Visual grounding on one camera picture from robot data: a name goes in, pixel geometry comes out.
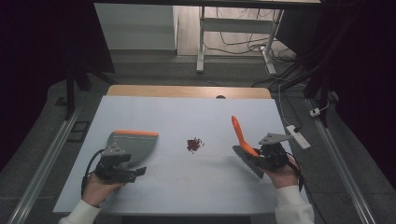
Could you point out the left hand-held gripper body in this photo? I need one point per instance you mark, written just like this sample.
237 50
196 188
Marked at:
113 161

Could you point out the wooden table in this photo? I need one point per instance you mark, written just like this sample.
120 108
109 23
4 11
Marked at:
174 91

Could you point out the person's right hand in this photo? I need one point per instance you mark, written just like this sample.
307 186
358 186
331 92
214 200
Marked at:
285 177

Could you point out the person's left hand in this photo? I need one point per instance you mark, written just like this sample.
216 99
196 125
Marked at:
95 189

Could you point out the white power strip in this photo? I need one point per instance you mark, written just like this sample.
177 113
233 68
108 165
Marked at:
299 137

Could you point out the white table frame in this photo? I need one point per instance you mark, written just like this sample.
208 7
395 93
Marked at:
236 25

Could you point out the pile of red beans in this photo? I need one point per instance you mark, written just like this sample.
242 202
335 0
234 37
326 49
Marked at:
193 144

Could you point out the white cabinet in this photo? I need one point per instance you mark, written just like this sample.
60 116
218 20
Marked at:
134 26

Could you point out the white table cover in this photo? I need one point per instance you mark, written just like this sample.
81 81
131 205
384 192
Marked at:
174 183

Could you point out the grey dustpan with orange edge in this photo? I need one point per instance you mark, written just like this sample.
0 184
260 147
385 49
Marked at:
137 146

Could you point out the dark curtain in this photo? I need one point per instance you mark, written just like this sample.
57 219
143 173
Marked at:
31 62
370 77

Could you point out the metal floor rail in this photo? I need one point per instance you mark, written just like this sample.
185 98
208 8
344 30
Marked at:
40 169
345 174

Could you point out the black floor plate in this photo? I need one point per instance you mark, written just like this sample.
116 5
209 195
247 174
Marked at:
79 131

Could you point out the black metal stand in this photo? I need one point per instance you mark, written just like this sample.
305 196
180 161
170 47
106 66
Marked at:
70 87

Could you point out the small white adapter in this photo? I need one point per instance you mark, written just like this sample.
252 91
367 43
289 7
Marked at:
314 112

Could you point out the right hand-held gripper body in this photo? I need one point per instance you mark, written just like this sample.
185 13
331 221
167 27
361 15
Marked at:
274 154

